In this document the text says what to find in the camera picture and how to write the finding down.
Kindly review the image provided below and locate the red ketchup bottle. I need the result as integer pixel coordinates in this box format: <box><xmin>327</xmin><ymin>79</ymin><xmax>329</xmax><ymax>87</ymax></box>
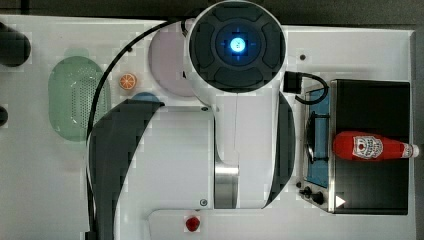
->
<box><xmin>332</xmin><ymin>131</ymin><xmax>420</xmax><ymax>162</ymax></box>

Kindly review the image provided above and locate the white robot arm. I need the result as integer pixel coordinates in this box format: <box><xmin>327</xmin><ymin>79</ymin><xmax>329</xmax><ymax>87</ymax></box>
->
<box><xmin>85</xmin><ymin>0</ymin><xmax>295</xmax><ymax>240</ymax></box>

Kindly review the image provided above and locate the black steel toaster oven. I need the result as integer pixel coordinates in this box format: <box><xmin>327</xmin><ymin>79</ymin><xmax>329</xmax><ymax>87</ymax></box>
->
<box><xmin>297</xmin><ymin>79</ymin><xmax>410</xmax><ymax>215</ymax></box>

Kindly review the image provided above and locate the blue bowl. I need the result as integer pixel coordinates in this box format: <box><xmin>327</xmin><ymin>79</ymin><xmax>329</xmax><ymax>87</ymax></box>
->
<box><xmin>132</xmin><ymin>92</ymin><xmax>159</xmax><ymax>102</ymax></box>

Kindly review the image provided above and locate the lilac round plate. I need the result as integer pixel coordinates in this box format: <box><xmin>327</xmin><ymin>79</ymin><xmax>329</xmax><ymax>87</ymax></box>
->
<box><xmin>148</xmin><ymin>21</ymin><xmax>195</xmax><ymax>97</ymax></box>

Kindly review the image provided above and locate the orange slice toy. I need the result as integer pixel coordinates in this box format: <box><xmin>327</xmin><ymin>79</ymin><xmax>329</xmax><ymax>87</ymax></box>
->
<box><xmin>119</xmin><ymin>73</ymin><xmax>137</xmax><ymax>90</ymax></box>

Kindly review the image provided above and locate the dark red strawberry toy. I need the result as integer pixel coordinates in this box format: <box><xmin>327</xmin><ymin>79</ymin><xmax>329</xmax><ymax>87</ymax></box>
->
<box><xmin>185</xmin><ymin>216</ymin><xmax>200</xmax><ymax>232</ymax></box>

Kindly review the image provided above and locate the green perforated colander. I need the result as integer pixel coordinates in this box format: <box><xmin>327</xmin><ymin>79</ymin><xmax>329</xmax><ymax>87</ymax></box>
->
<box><xmin>48</xmin><ymin>56</ymin><xmax>103</xmax><ymax>142</ymax></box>

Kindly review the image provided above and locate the black knob left edge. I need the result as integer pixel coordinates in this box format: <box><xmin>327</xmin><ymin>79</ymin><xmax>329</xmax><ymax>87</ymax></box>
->
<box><xmin>0</xmin><ymin>106</ymin><xmax>8</xmax><ymax>126</ymax></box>

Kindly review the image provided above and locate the black cylinder top left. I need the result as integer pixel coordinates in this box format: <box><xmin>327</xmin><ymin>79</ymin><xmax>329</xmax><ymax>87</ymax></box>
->
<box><xmin>0</xmin><ymin>23</ymin><xmax>31</xmax><ymax>67</ymax></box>

